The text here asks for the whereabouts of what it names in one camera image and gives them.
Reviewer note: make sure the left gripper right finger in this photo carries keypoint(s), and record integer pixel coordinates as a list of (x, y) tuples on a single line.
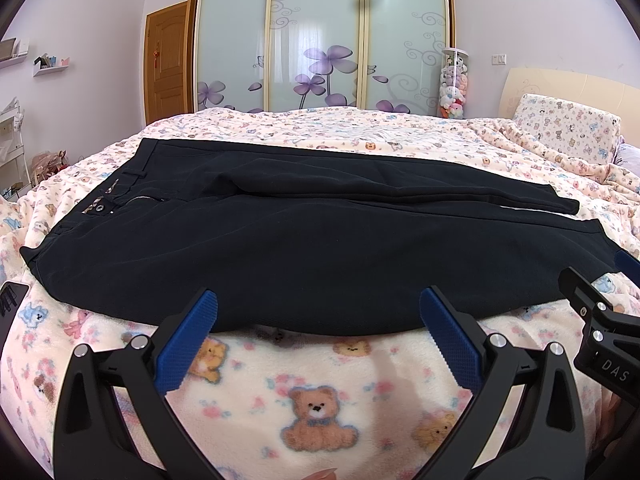
[(546, 438)]

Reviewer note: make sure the cream headboard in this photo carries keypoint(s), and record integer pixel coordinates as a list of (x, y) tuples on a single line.
[(604, 94)]

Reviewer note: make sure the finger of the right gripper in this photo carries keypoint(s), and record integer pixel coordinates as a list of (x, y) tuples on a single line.
[(628, 265), (609, 352)]

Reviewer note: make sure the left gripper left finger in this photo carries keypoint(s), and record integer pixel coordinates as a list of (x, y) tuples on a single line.
[(91, 439)]

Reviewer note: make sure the clear tube of plush toys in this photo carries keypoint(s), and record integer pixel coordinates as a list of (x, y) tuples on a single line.
[(454, 83)]

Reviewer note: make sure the black pants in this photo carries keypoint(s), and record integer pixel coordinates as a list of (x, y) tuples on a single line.
[(315, 242)]

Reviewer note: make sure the white wall shelf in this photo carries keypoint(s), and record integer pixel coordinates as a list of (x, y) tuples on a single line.
[(49, 64), (13, 51)]

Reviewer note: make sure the white wall shelf near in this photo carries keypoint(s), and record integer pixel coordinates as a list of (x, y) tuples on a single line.
[(49, 64)]

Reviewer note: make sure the teddy print pillow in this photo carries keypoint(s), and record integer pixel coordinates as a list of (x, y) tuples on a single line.
[(570, 128)]

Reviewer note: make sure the teddy bear print blanket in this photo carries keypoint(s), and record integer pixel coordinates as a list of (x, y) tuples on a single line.
[(263, 402)]

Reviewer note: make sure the white wall switch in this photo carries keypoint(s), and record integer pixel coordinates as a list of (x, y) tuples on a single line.
[(498, 59)]

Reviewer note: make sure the white storage rack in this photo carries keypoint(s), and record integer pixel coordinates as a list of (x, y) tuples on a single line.
[(15, 177)]

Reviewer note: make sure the brown wooden door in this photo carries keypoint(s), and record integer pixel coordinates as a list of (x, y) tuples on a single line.
[(163, 62)]

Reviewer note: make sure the frosted glass sliding wardrobe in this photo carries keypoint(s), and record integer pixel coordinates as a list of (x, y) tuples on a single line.
[(277, 55)]

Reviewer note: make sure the white wall shelf far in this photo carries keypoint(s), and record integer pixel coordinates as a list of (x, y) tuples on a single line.
[(13, 51)]

